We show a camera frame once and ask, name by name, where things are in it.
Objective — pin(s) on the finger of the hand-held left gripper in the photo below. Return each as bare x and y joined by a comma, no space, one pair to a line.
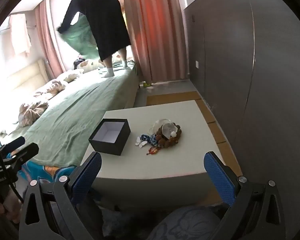
15,143
27,151

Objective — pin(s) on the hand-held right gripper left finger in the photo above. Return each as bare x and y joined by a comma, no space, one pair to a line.
87,177

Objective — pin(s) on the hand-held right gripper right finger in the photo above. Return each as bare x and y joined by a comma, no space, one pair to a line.
220,180

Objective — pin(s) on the black square box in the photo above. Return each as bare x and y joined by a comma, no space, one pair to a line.
110,148

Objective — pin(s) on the person's left hand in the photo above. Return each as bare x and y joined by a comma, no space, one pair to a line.
6,207

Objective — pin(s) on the blue printed blanket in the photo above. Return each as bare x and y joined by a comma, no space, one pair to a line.
47,173

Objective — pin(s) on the crumpled patterned blanket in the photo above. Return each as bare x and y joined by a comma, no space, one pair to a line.
31,112

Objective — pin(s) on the white square table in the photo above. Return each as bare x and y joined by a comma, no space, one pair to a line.
177,160

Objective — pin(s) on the grey patterned cloth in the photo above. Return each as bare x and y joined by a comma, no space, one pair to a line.
185,222

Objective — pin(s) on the dark fuzzy cloth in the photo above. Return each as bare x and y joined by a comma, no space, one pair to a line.
127,220

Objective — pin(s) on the patterned pillow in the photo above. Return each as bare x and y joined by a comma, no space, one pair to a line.
70,76
52,87

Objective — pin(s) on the bed with green sheet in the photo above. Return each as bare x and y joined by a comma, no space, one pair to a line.
77,105

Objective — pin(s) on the beige padded headboard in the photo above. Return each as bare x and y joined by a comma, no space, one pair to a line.
27,75

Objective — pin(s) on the white crystal pendant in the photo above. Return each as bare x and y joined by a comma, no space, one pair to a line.
171,130

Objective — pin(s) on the narrow pink curtain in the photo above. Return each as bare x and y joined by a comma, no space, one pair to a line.
47,42

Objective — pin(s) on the spotted plush pillow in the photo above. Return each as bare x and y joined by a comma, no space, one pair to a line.
90,64

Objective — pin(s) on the hanging pale towel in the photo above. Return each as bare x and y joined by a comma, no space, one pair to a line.
20,35

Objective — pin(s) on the small green object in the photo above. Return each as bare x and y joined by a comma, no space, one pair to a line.
147,84

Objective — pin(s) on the green cloth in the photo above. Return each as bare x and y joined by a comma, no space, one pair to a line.
82,37

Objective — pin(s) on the wide pink curtain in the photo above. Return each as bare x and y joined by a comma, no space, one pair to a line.
160,30

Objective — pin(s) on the white wall socket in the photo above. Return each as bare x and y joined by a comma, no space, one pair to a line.
197,64

